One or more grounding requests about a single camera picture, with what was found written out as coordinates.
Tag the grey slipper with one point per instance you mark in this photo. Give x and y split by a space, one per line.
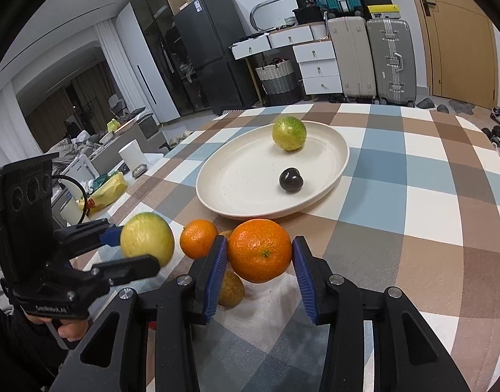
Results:
425 103
442 109

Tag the large yellow-green passion fruit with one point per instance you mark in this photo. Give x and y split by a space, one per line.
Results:
148 237

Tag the dark grey fridge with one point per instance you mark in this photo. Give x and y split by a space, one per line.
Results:
217 49

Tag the striped bowl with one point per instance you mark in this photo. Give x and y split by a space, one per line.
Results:
289 21

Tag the large orange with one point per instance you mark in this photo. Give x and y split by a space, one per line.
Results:
260 250

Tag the white desk with drawers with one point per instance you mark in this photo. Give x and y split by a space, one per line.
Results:
315 65

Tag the oval chrome mirror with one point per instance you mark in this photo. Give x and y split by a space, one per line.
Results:
258 8

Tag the small orange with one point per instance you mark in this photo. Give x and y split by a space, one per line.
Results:
198 239

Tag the yellow bag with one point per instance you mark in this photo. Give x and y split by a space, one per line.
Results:
109 192

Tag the checked tablecloth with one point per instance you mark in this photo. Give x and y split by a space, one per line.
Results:
397 196

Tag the cream round plate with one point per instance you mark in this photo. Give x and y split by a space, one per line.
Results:
242 179

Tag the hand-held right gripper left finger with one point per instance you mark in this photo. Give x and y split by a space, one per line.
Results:
217 277

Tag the person's left forearm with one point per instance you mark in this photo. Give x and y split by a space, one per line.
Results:
17 351

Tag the green passion fruit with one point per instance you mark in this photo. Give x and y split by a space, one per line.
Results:
290 133

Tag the brown longan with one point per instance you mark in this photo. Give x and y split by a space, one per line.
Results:
233 292

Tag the patterned floor rug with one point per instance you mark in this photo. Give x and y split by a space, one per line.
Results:
231 112

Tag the beige slipper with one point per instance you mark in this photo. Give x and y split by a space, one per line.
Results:
184 135
172 143

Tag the grey low cabinet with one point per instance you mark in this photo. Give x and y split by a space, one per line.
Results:
123 143

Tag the white glass-door wardrobe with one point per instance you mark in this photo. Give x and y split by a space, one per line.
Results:
152 57

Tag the white bin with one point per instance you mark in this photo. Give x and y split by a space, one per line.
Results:
131 155

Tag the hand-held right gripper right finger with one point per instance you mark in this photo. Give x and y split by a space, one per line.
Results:
305 281

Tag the yellow shoe box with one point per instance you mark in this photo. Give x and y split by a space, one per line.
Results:
382 10

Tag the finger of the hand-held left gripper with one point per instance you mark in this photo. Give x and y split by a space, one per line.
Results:
127 267
111 235

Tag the white container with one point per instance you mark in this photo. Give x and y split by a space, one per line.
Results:
70 212

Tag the black bag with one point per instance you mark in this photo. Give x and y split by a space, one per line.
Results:
309 8

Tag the grey door mat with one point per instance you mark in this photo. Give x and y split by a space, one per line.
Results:
462 107

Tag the person's left hand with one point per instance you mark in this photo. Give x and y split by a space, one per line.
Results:
72 328

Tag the beige suitcase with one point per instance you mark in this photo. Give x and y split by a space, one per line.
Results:
352 57

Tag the dark plum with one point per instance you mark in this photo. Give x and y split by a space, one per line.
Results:
290 179

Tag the wooden door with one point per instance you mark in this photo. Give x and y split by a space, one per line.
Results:
458 41

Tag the woven laundry basket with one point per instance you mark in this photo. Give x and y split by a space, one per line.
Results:
278 83

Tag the silver suitcase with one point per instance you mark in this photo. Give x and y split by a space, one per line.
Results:
390 61

